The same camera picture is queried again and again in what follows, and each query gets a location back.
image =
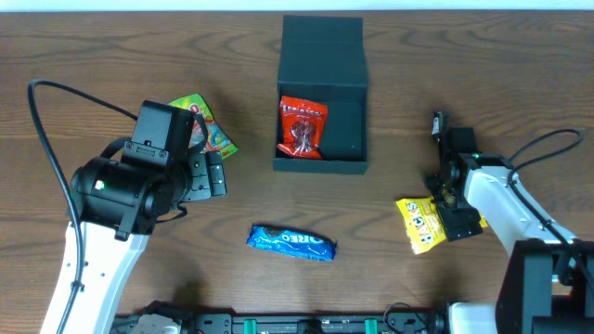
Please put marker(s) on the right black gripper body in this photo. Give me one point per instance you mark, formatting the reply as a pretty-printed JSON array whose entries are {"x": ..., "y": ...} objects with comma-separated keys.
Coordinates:
[{"x": 459, "y": 223}]

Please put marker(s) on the yellow Hacks candy bag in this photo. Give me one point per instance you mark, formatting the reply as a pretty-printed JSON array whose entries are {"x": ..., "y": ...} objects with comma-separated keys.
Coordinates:
[{"x": 423, "y": 225}]

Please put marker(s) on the green gummy candy bag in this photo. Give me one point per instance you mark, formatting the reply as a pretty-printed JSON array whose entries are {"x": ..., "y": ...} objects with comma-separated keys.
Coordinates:
[{"x": 217, "y": 140}]

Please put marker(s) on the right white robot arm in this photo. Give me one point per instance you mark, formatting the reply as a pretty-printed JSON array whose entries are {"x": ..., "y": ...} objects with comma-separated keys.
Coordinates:
[{"x": 548, "y": 285}]

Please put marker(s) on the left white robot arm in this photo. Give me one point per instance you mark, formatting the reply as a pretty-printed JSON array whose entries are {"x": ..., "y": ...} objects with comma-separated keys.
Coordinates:
[{"x": 115, "y": 202}]

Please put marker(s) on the blue Oreo cookie pack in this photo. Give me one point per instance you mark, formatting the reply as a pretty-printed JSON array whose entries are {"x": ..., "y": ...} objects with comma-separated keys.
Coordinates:
[{"x": 292, "y": 243}]

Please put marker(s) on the red snack bag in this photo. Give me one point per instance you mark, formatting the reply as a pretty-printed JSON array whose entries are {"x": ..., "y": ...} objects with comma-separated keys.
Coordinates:
[{"x": 303, "y": 123}]

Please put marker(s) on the dark green open box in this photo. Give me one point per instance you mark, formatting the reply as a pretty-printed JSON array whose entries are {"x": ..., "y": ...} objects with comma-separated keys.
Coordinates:
[{"x": 322, "y": 59}]

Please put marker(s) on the black mounting rail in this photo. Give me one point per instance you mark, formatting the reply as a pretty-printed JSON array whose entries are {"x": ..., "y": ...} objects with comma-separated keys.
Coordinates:
[{"x": 164, "y": 317}]

